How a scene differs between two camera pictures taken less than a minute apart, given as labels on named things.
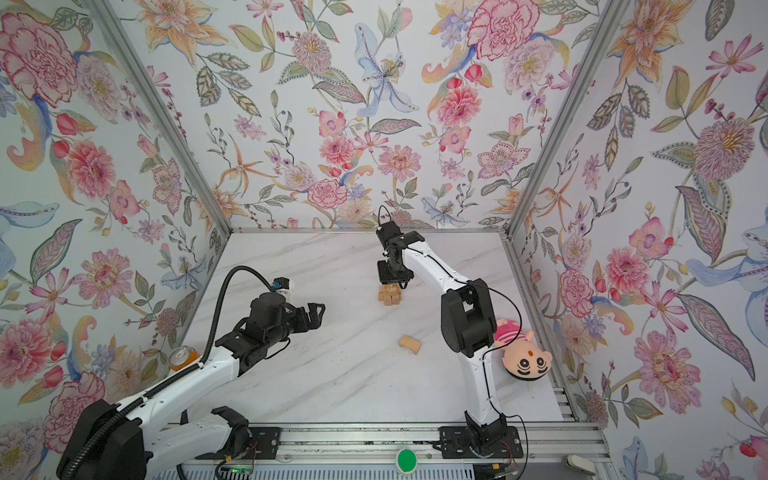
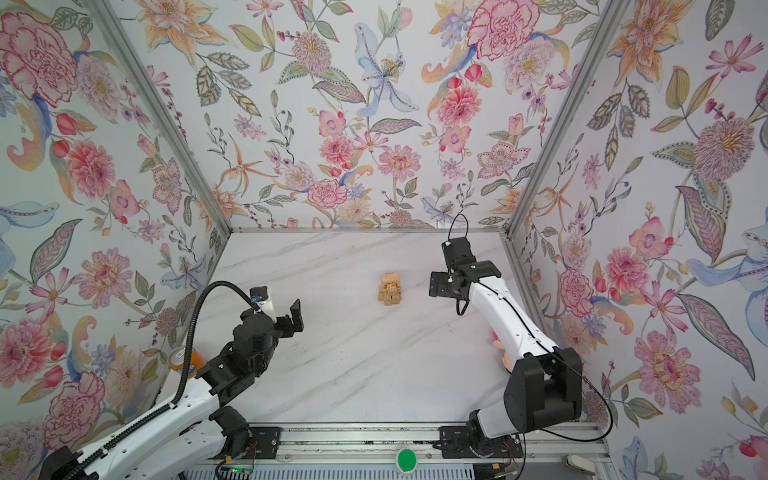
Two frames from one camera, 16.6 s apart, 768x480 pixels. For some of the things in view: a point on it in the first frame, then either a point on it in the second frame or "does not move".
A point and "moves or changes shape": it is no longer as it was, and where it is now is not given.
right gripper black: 385,278 → 439,286
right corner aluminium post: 564,118 does not move
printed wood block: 391,288 does not move
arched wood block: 408,342 moves or changes shape
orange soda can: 181,356 does not move
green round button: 406,460 does not move
